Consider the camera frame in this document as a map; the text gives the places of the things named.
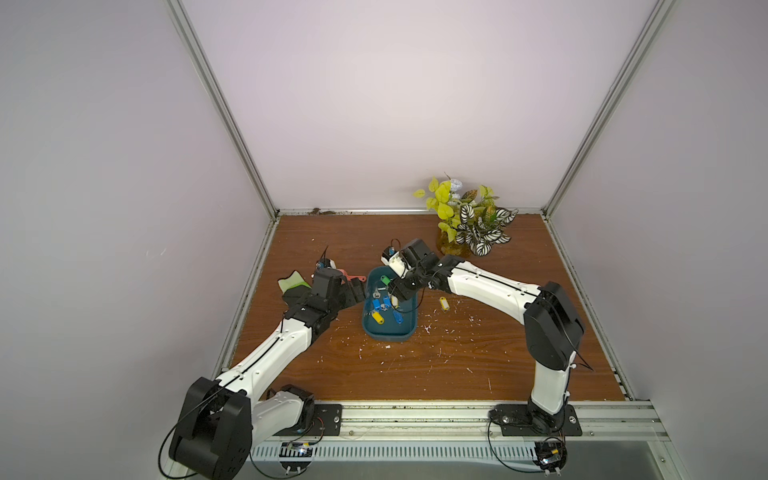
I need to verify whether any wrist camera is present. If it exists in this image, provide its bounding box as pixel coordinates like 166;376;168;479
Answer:
381;246;408;278
316;256;336;270

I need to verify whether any right controller board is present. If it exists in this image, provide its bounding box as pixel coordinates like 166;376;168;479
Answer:
533;437;568;476

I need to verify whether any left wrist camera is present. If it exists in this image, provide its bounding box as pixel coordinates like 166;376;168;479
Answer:
316;256;336;270

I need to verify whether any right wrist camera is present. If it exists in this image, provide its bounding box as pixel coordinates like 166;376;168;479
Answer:
381;246;408;278

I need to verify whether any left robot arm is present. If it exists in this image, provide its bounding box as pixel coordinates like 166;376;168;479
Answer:
158;265;366;479

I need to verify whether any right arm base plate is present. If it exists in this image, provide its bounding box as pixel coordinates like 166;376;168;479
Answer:
488;403;583;437

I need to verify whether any artificial potted plant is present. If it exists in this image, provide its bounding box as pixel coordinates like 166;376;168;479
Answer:
412;176;518;258

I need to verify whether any teal plastic storage box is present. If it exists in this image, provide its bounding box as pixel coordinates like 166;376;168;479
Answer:
362;266;419;342

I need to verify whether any left controller board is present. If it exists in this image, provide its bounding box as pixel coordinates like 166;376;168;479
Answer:
278;442;315;478

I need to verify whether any yellow tag key in box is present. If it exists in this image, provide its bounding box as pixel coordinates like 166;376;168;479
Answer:
371;311;385;325

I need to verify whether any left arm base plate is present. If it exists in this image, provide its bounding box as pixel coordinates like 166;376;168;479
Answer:
281;403;344;438

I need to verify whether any green black work glove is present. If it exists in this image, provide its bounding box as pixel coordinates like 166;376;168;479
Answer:
277;270;311;294

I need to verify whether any pink plastic scoop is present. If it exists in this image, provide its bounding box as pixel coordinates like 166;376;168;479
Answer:
340;269;367;283

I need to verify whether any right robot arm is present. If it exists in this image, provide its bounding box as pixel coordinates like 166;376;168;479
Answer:
381;239;585;435

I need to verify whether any controller board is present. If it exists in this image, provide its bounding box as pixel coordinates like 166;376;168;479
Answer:
533;437;568;476
278;442;315;478

